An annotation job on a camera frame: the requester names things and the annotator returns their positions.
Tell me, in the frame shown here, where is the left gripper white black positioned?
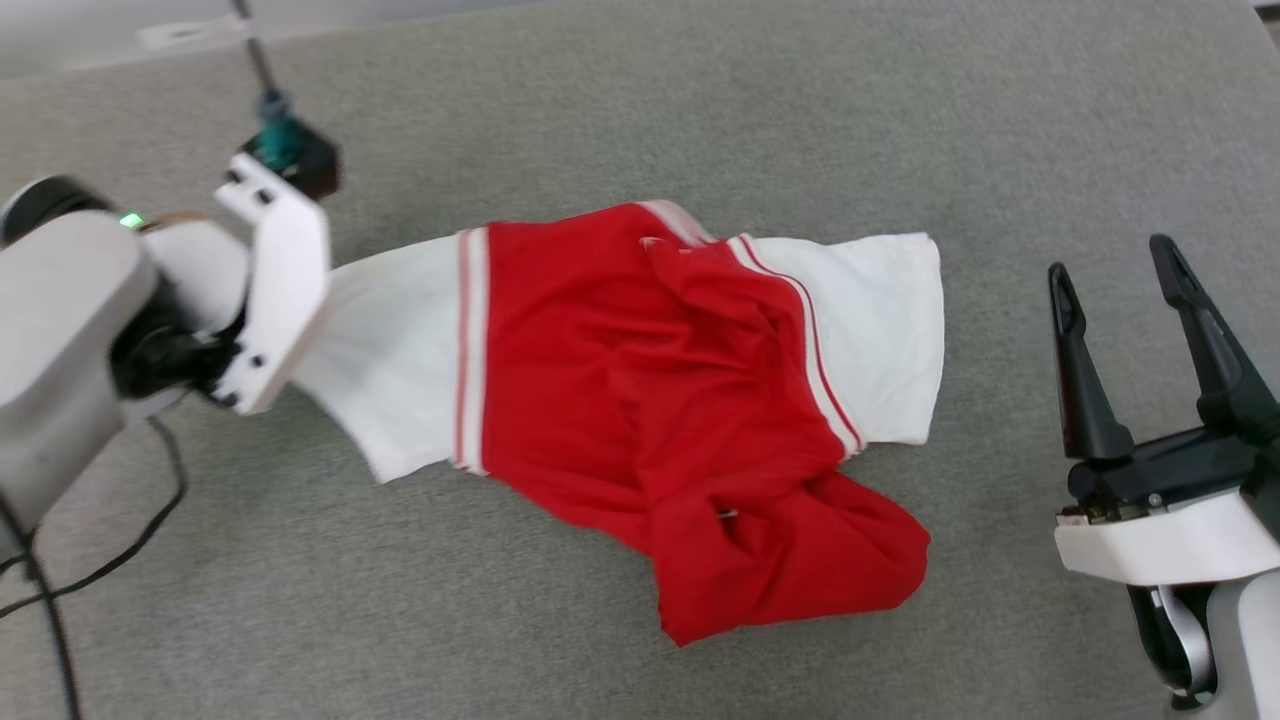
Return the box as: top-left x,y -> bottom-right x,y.
110,152 -> 332,417

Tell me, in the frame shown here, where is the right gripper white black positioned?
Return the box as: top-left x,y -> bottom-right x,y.
1047,234 -> 1280,587

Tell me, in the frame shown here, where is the red and white t-shirt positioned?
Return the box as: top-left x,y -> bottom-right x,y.
290,200 -> 946,648

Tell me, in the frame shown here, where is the grey fabric sofa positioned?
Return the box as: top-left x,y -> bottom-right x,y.
0,0 -> 1280,720

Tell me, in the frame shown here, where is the black cable with teal plug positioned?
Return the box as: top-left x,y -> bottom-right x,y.
230,0 -> 303,169

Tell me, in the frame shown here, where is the white cable label tag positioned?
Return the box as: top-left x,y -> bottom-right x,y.
137,14 -> 253,52

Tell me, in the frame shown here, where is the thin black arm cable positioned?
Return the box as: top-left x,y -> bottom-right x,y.
0,414 -> 189,720

